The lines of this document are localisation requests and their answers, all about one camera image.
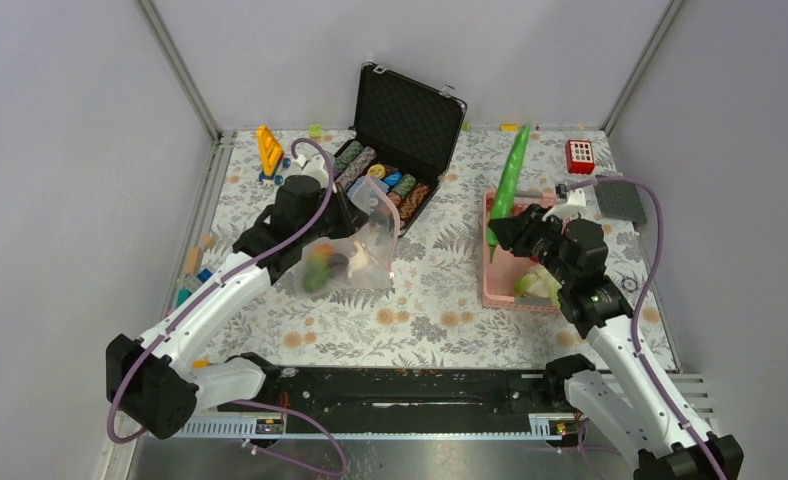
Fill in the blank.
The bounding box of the small white toy dumpling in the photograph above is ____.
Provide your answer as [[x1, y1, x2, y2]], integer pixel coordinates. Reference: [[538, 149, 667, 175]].
[[347, 240, 372, 279]]

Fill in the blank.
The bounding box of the pink plastic basket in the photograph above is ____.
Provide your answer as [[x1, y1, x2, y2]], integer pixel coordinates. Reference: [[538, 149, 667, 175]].
[[479, 189, 559, 314]]

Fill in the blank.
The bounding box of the grey building baseplate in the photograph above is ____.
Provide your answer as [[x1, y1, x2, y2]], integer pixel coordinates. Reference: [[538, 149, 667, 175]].
[[594, 181, 648, 226]]

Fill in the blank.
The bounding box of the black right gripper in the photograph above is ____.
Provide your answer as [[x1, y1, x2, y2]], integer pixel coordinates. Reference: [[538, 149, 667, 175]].
[[487, 204, 575, 287]]

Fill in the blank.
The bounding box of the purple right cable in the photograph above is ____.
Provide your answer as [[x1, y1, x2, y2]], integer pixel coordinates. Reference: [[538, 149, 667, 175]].
[[566, 174, 730, 480]]

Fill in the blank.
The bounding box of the green orange toy mango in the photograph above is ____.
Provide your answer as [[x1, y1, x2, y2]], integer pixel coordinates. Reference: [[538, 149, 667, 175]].
[[302, 244, 335, 293]]

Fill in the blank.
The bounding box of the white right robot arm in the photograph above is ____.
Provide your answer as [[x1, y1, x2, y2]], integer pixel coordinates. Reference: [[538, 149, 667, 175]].
[[488, 204, 744, 479]]

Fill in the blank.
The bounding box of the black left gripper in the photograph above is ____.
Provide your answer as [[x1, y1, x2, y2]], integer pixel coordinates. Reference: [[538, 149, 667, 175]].
[[298, 182, 370, 245]]

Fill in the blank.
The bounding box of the red toy block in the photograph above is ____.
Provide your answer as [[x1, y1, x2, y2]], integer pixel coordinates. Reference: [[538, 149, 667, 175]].
[[565, 139, 595, 175]]

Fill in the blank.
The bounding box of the yellow toy ladder cart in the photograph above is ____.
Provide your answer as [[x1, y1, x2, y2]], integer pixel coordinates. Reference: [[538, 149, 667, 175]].
[[256, 125, 292, 186]]

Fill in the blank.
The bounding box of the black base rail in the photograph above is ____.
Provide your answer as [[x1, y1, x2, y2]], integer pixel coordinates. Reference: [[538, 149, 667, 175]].
[[251, 367, 584, 437]]

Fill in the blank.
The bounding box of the blue toy block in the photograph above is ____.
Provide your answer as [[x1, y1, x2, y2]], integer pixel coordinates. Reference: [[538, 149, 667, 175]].
[[177, 268, 212, 304]]

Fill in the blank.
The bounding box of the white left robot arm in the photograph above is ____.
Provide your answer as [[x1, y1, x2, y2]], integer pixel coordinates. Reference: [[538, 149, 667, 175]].
[[105, 175, 368, 443]]

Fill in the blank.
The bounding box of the green toy pepper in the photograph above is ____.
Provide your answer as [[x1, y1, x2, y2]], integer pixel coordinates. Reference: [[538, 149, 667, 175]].
[[487, 123, 532, 265]]

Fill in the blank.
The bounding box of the clear pink zip top bag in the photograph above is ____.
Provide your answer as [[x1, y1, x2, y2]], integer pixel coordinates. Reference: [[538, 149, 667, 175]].
[[298, 175, 401, 295]]

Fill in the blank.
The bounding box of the black poker chip case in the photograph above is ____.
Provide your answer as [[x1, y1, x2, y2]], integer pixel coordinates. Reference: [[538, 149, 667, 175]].
[[335, 62, 467, 235]]

